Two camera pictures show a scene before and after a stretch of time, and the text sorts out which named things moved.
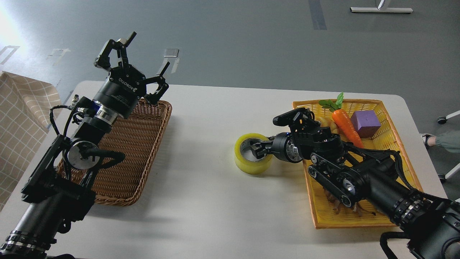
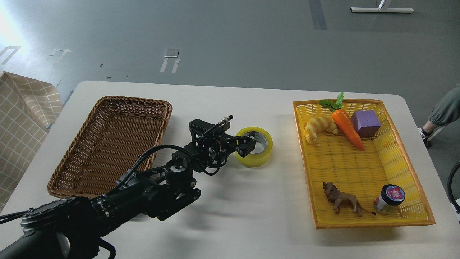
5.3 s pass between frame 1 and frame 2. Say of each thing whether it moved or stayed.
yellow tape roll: moved
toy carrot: stayed
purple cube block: stayed
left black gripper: moved
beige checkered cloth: stayed
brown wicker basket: stayed
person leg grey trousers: moved
